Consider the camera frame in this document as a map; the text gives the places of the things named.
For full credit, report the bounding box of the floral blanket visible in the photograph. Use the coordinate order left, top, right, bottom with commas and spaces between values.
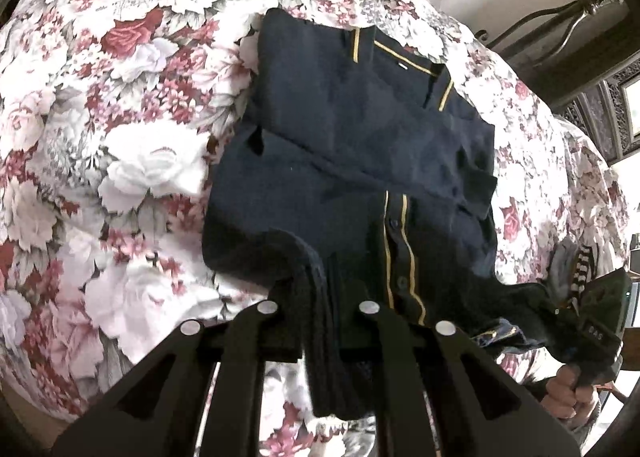
0, 0, 632, 457

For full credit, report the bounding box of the person's striped garment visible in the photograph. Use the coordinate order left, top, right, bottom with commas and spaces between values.
549, 243, 601, 310

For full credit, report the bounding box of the person's right hand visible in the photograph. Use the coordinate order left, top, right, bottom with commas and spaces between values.
545, 364, 602, 421

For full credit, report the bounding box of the dark metal bed frame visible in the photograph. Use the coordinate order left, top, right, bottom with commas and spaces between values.
477, 0, 640, 110

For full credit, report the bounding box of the navy cardigan with gold trim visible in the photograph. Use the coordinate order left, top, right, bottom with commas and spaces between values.
201, 7, 576, 422

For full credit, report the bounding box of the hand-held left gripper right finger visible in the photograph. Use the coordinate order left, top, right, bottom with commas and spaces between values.
341, 300, 586, 457

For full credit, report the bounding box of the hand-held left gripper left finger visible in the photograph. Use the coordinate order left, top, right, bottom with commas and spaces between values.
50, 299, 307, 457

